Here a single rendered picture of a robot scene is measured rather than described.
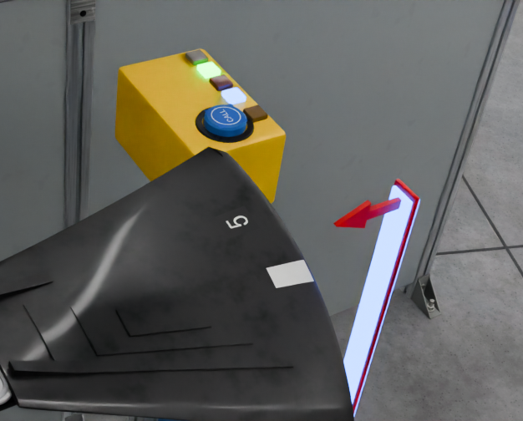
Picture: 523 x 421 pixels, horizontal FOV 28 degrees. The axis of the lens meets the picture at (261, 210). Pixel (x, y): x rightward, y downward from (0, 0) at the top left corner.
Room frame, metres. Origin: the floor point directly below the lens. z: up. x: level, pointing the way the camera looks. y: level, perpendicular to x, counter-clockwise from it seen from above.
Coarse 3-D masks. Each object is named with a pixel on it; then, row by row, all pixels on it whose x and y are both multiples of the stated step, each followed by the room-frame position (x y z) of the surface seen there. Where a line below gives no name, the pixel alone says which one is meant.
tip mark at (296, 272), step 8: (288, 264) 0.52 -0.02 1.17; (296, 264) 0.53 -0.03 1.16; (304, 264) 0.53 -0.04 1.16; (272, 272) 0.51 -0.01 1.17; (280, 272) 0.51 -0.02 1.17; (288, 272) 0.52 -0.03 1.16; (296, 272) 0.52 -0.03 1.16; (304, 272) 0.52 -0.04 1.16; (272, 280) 0.51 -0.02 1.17; (280, 280) 0.51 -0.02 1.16; (288, 280) 0.51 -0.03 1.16; (296, 280) 0.51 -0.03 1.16; (304, 280) 0.52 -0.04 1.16; (312, 280) 0.52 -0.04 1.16
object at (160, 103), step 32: (160, 64) 0.88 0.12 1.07; (128, 96) 0.84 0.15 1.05; (160, 96) 0.82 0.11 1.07; (192, 96) 0.83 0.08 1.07; (128, 128) 0.84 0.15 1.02; (160, 128) 0.79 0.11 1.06; (192, 128) 0.78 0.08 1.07; (256, 128) 0.80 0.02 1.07; (160, 160) 0.79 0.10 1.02; (256, 160) 0.78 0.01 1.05
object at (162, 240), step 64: (192, 192) 0.56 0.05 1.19; (256, 192) 0.57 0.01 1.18; (64, 256) 0.47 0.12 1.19; (128, 256) 0.49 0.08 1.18; (192, 256) 0.50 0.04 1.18; (256, 256) 0.52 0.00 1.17; (0, 320) 0.41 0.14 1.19; (64, 320) 0.42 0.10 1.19; (128, 320) 0.43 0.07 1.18; (192, 320) 0.45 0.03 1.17; (256, 320) 0.47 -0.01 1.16; (320, 320) 0.49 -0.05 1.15; (64, 384) 0.38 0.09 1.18; (128, 384) 0.39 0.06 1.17; (192, 384) 0.41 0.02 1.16; (256, 384) 0.42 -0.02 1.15; (320, 384) 0.45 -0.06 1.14
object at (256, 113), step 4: (248, 108) 0.82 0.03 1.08; (252, 108) 0.82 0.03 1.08; (256, 108) 0.82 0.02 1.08; (260, 108) 0.82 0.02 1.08; (244, 112) 0.82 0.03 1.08; (248, 112) 0.81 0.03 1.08; (252, 112) 0.82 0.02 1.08; (256, 112) 0.82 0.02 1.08; (260, 112) 0.82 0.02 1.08; (264, 112) 0.82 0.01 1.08; (248, 116) 0.81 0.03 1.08; (252, 116) 0.81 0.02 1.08; (256, 116) 0.81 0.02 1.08; (260, 116) 0.81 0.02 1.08; (264, 116) 0.81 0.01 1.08; (252, 120) 0.81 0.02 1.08; (256, 120) 0.81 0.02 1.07; (260, 120) 0.81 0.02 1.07
